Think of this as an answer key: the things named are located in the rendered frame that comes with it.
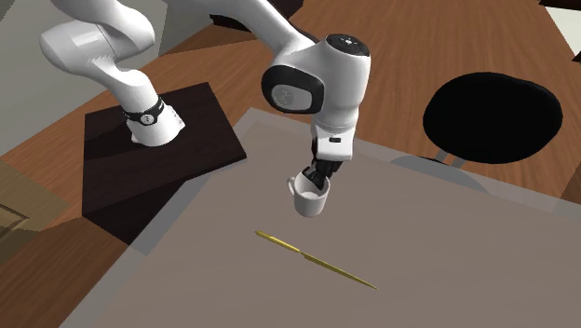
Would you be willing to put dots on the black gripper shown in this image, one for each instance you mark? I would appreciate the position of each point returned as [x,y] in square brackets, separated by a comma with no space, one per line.
[325,169]

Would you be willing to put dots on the white mug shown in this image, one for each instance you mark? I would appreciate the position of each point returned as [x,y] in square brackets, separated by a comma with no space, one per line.
[308,202]

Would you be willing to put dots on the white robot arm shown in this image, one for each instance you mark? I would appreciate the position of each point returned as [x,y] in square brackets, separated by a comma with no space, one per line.
[313,68]

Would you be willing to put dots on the gold knife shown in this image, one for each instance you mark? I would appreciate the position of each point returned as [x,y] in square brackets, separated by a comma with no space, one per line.
[313,260]

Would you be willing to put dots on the grey table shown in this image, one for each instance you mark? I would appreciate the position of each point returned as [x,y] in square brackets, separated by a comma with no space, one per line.
[408,254]

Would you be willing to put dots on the dark robot stand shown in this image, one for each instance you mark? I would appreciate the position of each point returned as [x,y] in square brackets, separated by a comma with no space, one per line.
[181,159]

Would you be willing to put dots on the black round chair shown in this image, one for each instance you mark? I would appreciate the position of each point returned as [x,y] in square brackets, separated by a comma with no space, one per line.
[492,118]

